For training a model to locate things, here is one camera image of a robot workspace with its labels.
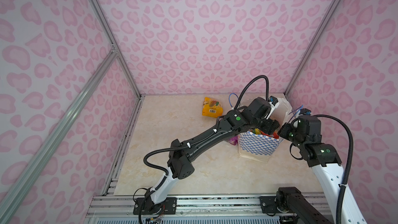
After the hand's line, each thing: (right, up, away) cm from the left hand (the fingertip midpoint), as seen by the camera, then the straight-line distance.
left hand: (276, 119), depth 69 cm
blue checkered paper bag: (-5, -14, +6) cm, 16 cm away
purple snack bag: (-15, -14, +22) cm, 30 cm away
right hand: (+4, -2, +3) cm, 6 cm away
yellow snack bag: (-27, +5, +35) cm, 44 cm away
